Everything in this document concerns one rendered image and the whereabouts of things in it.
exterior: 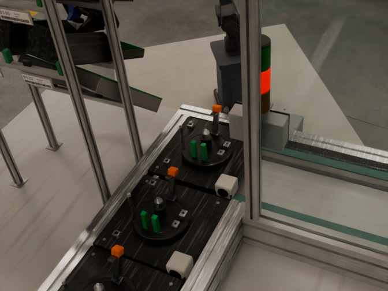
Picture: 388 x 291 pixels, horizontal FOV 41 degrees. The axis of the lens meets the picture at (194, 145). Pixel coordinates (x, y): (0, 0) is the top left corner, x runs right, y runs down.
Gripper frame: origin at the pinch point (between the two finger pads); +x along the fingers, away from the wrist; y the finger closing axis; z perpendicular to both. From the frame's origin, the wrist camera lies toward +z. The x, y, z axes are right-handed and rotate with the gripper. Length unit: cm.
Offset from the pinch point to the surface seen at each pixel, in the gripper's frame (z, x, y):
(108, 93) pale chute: -6.5, 12.4, 18.7
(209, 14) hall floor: -174, -175, -113
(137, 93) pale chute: -14.8, 4.5, 18.7
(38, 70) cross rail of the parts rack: 11.7, 23.5, 15.7
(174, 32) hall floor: -165, -142, -121
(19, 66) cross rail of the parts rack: 11.8, 24.5, 10.3
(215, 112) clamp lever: -19.8, -1.7, 39.3
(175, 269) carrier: -17, 40, 56
